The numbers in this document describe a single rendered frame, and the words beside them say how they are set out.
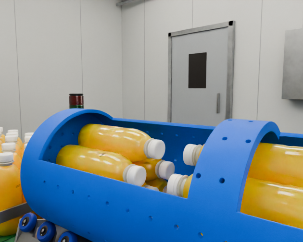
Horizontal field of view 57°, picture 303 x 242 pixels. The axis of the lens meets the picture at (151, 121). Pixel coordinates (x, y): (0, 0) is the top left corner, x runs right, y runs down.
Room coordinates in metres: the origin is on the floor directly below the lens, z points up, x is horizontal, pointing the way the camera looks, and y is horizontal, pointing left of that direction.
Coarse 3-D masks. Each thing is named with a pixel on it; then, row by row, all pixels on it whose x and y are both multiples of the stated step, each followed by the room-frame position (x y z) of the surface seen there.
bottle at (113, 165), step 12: (72, 144) 0.63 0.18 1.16; (60, 156) 0.59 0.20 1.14; (72, 156) 0.57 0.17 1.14; (84, 156) 0.56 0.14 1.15; (96, 156) 0.54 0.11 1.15; (108, 156) 0.53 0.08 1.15; (120, 156) 0.53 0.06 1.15; (72, 168) 0.56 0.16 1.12; (84, 168) 0.54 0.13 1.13; (96, 168) 0.52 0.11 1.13; (108, 168) 0.51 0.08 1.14; (120, 168) 0.51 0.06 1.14; (120, 180) 0.51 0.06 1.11
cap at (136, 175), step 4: (132, 168) 0.50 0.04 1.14; (136, 168) 0.50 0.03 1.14; (140, 168) 0.50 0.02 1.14; (144, 168) 0.51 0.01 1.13; (128, 172) 0.50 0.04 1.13; (132, 172) 0.49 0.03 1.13; (136, 172) 0.49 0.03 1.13; (140, 172) 0.50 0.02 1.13; (144, 172) 0.51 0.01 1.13; (128, 176) 0.50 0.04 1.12; (132, 176) 0.49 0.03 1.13; (136, 176) 0.49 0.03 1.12; (140, 176) 0.50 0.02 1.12; (144, 176) 0.51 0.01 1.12; (128, 180) 0.50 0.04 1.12; (132, 180) 0.49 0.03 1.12; (136, 180) 0.49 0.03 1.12; (140, 180) 0.50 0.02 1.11; (144, 180) 0.51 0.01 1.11; (136, 184) 0.49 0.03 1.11; (140, 184) 0.50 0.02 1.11
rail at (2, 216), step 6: (24, 204) 0.71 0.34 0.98; (6, 210) 0.67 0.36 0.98; (12, 210) 0.68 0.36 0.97; (18, 210) 0.70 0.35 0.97; (24, 210) 0.71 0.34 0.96; (30, 210) 0.72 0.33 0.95; (0, 216) 0.66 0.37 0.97; (6, 216) 0.67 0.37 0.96; (12, 216) 0.68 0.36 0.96; (18, 216) 0.70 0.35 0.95; (0, 222) 0.66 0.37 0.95
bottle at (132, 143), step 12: (84, 132) 0.64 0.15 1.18; (96, 132) 0.62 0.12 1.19; (108, 132) 0.60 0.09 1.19; (120, 132) 0.58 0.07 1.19; (132, 132) 0.57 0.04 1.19; (84, 144) 0.63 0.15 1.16; (96, 144) 0.61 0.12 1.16; (108, 144) 0.58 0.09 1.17; (120, 144) 0.56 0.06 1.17; (132, 144) 0.55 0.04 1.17; (144, 144) 0.56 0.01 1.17; (132, 156) 0.56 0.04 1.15; (144, 156) 0.56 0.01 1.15
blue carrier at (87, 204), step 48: (48, 144) 0.63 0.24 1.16; (192, 144) 0.63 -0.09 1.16; (240, 144) 0.37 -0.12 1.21; (288, 144) 0.49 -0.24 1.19; (48, 192) 0.52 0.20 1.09; (96, 192) 0.44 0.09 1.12; (144, 192) 0.39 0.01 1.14; (192, 192) 0.35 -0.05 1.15; (240, 192) 0.32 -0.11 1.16; (96, 240) 0.48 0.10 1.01; (144, 240) 0.38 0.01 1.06; (192, 240) 0.33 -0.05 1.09; (240, 240) 0.30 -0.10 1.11; (288, 240) 0.27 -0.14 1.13
